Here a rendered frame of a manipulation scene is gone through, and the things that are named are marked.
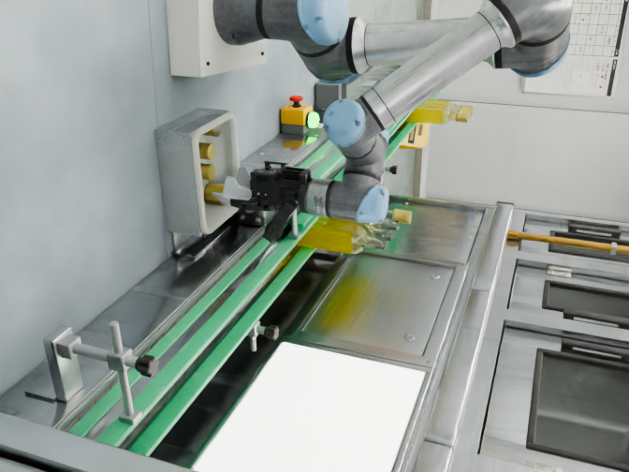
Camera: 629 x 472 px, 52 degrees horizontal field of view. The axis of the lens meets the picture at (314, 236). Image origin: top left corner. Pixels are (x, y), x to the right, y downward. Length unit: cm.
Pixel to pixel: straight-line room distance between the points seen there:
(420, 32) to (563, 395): 78
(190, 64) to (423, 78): 46
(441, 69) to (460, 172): 659
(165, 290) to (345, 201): 39
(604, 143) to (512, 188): 106
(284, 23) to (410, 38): 25
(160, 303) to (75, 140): 33
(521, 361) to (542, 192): 629
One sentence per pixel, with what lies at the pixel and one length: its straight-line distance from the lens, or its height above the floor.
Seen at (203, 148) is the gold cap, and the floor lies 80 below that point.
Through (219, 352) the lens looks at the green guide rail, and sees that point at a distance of 125.
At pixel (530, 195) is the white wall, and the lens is 775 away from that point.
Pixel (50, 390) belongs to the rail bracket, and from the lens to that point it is 108.
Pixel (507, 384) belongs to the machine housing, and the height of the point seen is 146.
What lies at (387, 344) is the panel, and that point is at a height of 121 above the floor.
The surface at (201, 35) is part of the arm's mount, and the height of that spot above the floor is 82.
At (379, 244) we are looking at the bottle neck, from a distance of 154.
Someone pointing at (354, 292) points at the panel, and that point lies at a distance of 160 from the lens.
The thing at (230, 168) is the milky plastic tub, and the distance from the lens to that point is 144.
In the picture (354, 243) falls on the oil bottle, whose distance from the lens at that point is 154.
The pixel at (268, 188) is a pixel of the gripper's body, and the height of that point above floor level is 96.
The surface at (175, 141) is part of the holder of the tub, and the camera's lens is 129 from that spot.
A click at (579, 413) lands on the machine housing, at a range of 140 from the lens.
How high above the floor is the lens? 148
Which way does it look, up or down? 19 degrees down
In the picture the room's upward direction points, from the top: 99 degrees clockwise
